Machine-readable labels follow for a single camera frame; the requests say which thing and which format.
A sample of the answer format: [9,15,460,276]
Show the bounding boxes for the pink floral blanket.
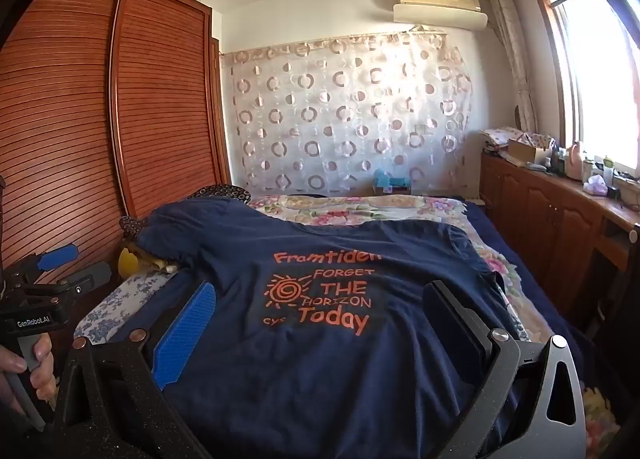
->
[250,194,541,340]

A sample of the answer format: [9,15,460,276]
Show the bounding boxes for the navy printed t-shirt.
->
[135,199,551,459]

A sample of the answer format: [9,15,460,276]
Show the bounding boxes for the window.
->
[532,0,640,175]

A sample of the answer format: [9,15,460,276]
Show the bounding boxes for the sheer circle-patterned curtain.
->
[220,29,473,195]

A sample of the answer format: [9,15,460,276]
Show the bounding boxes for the wooden slatted wardrobe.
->
[0,0,236,340]

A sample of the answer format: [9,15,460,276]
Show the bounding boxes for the dark dotted pillow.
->
[120,184,251,240]

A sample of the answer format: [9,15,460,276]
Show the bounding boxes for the cardboard box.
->
[507,134,551,165]

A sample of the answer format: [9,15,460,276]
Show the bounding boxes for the navy bed sheet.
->
[465,202,601,365]

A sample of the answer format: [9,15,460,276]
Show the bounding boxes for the white air deflector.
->
[392,3,488,30]

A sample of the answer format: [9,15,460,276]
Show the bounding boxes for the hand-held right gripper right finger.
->
[422,280,587,459]

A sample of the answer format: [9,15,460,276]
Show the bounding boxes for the blue tissue box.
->
[372,170,412,196]

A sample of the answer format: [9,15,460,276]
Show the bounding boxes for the pink bottle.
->
[565,142,588,177]

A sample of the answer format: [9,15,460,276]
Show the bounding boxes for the person's left hand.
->
[0,333,57,415]

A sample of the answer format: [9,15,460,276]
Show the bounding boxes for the gathered floral window curtain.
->
[487,0,538,135]

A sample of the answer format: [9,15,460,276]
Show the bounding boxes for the folded floral cloth pile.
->
[480,126,523,147]

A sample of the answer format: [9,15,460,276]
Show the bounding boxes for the yellow plush toy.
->
[117,246,178,280]

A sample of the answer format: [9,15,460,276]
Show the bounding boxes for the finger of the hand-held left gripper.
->
[30,261,112,302]
[5,245,80,292]

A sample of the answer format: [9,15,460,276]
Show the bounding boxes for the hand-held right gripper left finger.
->
[50,281,217,459]

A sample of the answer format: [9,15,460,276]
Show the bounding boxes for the wooden low cabinet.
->
[480,149,640,300]

